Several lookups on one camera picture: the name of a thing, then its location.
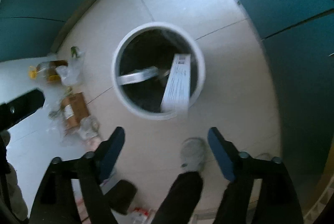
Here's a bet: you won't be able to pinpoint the right grey slipper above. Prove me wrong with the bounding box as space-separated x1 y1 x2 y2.
180 138 207 173

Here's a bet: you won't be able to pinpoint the person's dark trouser legs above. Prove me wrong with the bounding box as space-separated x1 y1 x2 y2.
152 171 203 223

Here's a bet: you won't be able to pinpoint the long white paper box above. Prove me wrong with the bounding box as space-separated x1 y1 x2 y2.
161 54 191 113

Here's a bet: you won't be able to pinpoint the clear plastic bag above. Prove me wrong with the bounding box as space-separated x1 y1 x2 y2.
56 57 84 87

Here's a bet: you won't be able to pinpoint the white round trash bin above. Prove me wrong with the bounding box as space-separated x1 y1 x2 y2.
111 22 205 121

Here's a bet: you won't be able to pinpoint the brown cardboard box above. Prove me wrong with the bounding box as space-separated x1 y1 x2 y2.
61 92 90 129

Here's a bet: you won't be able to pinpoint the cooking oil bottle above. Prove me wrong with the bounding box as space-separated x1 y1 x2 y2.
28 60 68 83

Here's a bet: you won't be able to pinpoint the blue kitchen cabinets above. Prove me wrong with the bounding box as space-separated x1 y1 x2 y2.
1 0 333 208

